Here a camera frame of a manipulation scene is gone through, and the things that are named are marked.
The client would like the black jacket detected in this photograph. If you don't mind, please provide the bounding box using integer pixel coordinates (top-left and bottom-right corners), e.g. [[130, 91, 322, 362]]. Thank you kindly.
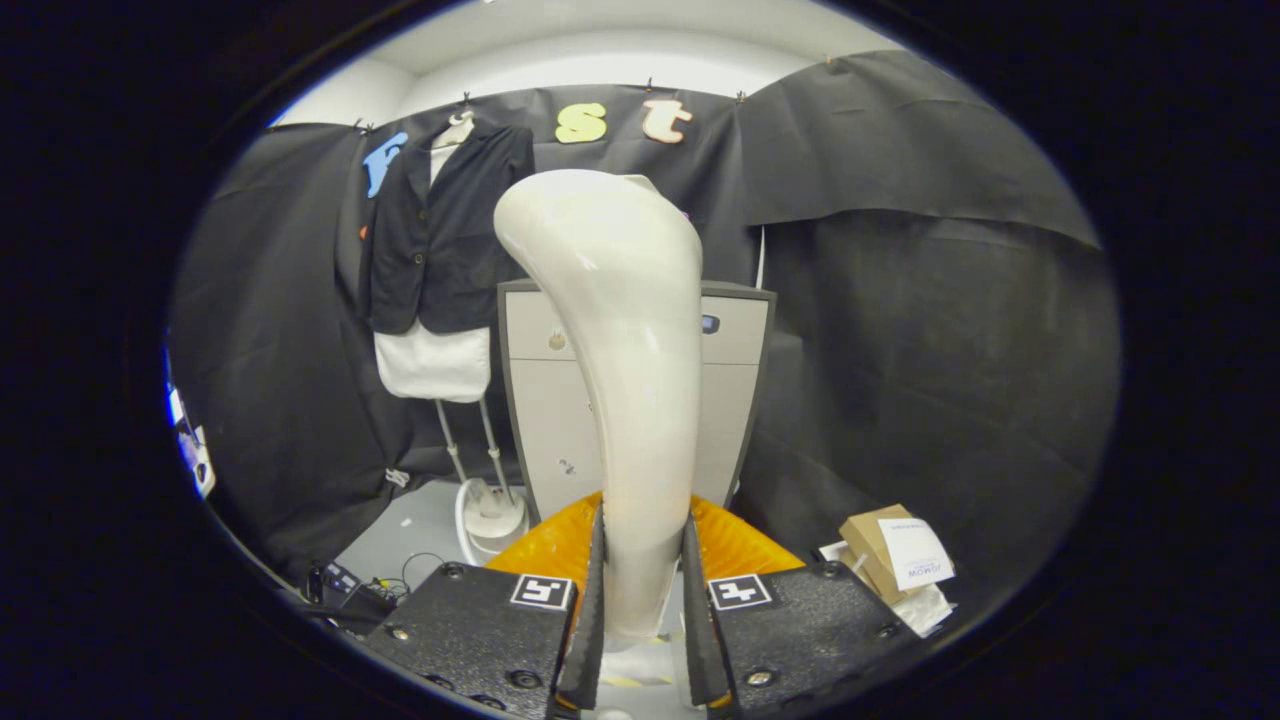
[[360, 122, 536, 336]]

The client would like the blue white printed board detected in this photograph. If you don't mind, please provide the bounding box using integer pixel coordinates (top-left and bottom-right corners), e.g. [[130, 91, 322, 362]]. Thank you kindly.
[[165, 385, 216, 498]]

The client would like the black device with cables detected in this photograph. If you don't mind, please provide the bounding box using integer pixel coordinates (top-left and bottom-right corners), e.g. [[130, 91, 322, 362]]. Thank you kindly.
[[305, 552, 446, 633]]

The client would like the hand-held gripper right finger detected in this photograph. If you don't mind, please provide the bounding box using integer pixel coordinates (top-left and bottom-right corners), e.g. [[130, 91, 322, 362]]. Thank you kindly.
[[683, 487, 926, 716]]

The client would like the white plastic bag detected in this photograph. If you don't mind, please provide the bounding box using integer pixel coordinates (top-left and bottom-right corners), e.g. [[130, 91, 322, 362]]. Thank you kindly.
[[815, 540, 956, 638]]

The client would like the white garment steamer head with hose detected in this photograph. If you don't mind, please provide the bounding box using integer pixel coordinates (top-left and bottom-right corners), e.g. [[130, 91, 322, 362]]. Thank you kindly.
[[493, 168, 704, 651]]

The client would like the black backdrop cloth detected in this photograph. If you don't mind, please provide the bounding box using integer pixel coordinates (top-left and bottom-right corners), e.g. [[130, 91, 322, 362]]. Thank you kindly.
[[168, 50, 1123, 586]]

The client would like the grey cabinet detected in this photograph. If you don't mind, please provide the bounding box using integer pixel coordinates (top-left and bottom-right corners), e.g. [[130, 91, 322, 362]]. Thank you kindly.
[[497, 278, 778, 526]]

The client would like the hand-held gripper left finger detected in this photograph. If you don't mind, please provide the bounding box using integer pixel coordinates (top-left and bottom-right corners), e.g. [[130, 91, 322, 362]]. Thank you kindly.
[[365, 490, 608, 720]]

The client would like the cardboard box with paper label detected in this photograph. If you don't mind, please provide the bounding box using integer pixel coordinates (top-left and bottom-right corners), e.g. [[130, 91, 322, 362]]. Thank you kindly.
[[838, 503, 956, 606]]

